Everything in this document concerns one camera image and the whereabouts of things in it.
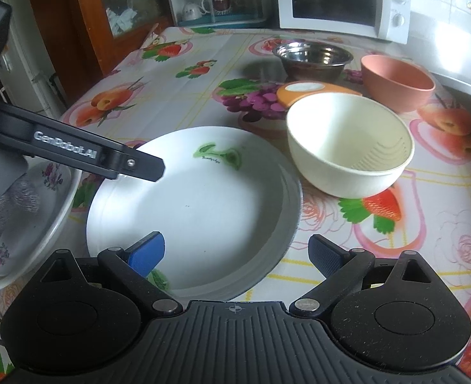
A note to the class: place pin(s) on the white microwave oven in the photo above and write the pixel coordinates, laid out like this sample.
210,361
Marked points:
387,20

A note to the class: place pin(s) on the white plate pink flowers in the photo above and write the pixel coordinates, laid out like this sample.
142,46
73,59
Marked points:
26,230

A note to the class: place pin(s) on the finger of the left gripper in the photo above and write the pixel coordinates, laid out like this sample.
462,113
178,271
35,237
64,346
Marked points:
64,144

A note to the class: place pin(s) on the stainless steel counter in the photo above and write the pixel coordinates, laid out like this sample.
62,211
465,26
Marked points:
440,41

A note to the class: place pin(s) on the orange round lid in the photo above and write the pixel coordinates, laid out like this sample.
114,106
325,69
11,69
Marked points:
289,93

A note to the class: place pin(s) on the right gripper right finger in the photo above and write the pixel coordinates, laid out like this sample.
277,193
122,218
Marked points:
344,272

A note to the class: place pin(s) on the white oval deep dish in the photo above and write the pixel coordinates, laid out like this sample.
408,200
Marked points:
52,234

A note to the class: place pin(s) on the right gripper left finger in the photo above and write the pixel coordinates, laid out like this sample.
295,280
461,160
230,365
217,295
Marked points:
131,266

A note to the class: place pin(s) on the white plate green leaf print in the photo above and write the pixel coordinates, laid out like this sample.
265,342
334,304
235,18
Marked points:
228,207

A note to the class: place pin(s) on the pink plastic bowl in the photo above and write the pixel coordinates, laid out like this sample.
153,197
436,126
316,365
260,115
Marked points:
398,85

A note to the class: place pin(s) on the fruit print tablecloth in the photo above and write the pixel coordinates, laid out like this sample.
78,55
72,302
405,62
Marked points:
409,322

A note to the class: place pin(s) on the grey gloved hand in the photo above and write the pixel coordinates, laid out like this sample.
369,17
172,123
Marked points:
3,207

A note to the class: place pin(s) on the brown wooden cabinet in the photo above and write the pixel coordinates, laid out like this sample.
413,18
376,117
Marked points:
86,39

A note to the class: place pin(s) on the stainless steel bowl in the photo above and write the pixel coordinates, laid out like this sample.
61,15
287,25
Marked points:
311,61

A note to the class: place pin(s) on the cream plastic bowl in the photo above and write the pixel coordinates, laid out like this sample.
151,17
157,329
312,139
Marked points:
347,145

